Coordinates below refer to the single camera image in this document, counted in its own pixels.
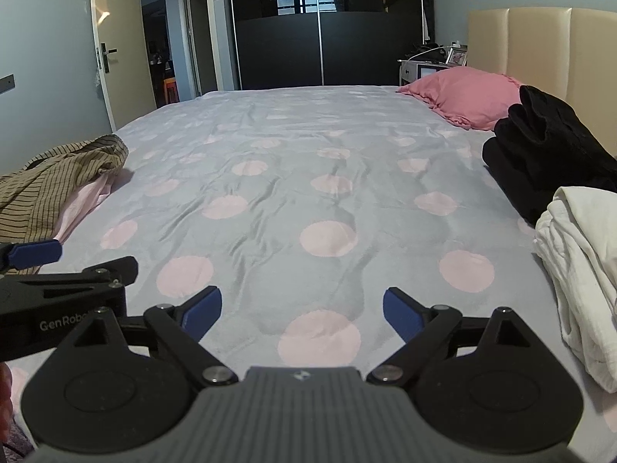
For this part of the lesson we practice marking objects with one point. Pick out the cream door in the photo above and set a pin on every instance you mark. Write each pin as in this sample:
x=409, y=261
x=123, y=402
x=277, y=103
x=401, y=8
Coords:
x=125, y=33

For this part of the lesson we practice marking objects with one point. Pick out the beige padded headboard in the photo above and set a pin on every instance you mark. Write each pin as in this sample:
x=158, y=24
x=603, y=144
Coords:
x=540, y=43

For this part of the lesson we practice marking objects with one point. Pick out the pile of black clothes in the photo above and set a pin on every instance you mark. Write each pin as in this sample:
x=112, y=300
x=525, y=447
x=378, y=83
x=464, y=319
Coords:
x=544, y=154

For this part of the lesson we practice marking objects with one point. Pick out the black door lock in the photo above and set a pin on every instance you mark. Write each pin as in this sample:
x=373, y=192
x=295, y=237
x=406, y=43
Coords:
x=103, y=58

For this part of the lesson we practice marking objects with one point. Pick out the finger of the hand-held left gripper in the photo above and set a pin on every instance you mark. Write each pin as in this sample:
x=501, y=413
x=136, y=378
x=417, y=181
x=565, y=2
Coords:
x=38, y=253
x=123, y=270

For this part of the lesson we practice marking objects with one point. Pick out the pink pillow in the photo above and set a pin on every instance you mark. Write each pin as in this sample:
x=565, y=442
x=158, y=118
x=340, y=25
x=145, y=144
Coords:
x=467, y=94

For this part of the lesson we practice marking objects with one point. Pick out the grey wall switch panel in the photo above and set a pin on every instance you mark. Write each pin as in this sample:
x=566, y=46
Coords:
x=7, y=83

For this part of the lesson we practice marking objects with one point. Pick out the white crinkled garment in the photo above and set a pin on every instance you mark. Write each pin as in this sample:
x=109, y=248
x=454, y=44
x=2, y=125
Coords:
x=569, y=289

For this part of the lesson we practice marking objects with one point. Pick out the orange stool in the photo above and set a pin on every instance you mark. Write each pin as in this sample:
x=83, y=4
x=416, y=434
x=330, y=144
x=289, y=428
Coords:
x=170, y=91

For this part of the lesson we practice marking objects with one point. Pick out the black sliding wardrobe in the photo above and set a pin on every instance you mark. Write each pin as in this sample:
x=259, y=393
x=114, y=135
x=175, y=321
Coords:
x=279, y=48

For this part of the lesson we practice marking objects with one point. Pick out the light pink garment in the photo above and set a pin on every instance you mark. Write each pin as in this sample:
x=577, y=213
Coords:
x=82, y=202

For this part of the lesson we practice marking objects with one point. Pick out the grey pink-dotted bedsheet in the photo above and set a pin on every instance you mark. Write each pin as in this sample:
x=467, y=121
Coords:
x=308, y=154

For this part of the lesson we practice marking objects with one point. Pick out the grey nightstand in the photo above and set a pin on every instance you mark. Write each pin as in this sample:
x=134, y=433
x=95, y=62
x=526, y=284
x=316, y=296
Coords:
x=409, y=70

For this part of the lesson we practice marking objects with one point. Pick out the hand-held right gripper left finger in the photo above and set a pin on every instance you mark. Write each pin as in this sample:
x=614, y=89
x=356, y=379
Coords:
x=205, y=313

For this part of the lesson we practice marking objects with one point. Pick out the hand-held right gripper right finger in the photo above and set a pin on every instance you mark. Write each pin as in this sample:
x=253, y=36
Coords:
x=402, y=316

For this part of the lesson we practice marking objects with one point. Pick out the purple fleece clothing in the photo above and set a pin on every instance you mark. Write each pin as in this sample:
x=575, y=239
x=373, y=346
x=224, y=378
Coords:
x=14, y=439

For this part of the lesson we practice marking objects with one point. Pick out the photo frame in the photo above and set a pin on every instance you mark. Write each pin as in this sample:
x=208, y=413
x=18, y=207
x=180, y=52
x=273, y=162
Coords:
x=458, y=57

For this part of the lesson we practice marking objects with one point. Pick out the brown striped shirt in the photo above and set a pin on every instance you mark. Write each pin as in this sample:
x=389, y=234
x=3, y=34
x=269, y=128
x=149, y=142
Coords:
x=48, y=178

